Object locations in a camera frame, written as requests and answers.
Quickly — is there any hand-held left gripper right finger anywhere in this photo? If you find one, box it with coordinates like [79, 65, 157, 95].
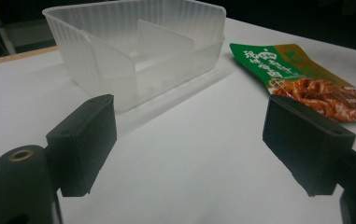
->
[262, 94, 356, 198]

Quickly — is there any green snack packet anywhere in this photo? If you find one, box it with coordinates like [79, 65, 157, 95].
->
[229, 42, 356, 123]

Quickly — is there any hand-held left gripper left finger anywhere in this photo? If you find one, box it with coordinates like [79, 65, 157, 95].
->
[45, 93, 118, 198]

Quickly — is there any translucent plastic divided container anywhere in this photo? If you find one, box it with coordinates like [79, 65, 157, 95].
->
[41, 0, 227, 114]

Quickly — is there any metal stand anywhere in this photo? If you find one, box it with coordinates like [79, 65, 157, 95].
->
[0, 0, 18, 56]

